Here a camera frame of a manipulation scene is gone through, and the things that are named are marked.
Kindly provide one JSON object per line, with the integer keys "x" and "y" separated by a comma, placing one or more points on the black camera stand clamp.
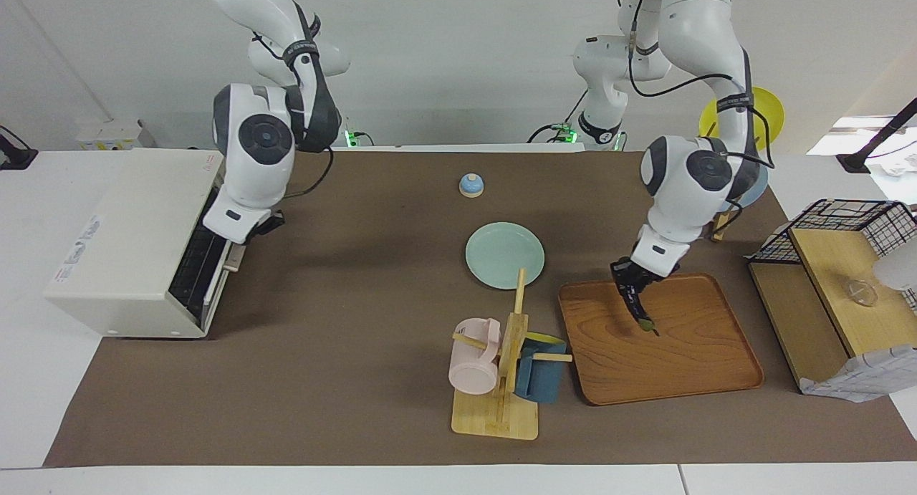
{"x": 14, "y": 155}

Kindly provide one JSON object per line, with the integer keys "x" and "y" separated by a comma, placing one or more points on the wooden two-tier shelf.
{"x": 831, "y": 266}

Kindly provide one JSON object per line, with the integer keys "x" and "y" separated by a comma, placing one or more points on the wooden plate rack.
{"x": 722, "y": 226}

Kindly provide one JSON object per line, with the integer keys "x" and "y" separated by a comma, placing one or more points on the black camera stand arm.
{"x": 881, "y": 137}

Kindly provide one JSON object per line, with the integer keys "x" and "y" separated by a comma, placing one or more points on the yellow plate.
{"x": 766, "y": 112}

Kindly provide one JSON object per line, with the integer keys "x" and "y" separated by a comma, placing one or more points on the light blue plate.
{"x": 752, "y": 190}

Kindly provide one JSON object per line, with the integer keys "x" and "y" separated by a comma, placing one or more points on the blue mug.
{"x": 541, "y": 377}

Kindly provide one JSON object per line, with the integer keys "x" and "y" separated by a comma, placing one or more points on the clear glass cup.
{"x": 861, "y": 292}

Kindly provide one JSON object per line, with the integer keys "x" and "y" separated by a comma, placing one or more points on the wooden serving tray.
{"x": 680, "y": 359}

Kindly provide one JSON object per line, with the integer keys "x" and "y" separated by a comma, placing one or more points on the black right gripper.
{"x": 265, "y": 225}

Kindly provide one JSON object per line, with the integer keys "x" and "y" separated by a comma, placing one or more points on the small blue call bell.
{"x": 471, "y": 187}

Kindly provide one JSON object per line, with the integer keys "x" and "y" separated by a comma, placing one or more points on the white rounded object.
{"x": 899, "y": 269}

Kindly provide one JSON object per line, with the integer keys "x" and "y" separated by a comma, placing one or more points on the checkered white cloth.
{"x": 867, "y": 377}

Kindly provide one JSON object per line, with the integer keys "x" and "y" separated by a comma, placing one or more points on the white toaster oven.
{"x": 129, "y": 244}

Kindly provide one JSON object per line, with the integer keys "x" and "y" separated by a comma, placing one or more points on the white background box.
{"x": 107, "y": 133}

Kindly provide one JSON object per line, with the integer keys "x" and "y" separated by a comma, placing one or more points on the wooden mug tree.
{"x": 510, "y": 352}

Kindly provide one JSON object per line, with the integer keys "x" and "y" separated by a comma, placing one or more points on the pink mug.
{"x": 473, "y": 366}

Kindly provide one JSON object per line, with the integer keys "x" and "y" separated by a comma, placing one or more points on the brown table mat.
{"x": 358, "y": 337}

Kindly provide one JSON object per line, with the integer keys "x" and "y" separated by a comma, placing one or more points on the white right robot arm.
{"x": 258, "y": 158}

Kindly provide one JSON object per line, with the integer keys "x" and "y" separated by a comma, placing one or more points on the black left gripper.
{"x": 636, "y": 276}

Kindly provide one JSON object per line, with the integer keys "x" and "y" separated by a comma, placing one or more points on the pale green plate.
{"x": 501, "y": 255}

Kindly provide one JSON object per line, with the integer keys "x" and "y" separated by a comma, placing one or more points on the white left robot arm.
{"x": 688, "y": 180}

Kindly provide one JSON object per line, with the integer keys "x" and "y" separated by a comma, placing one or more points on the small green food item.
{"x": 649, "y": 327}

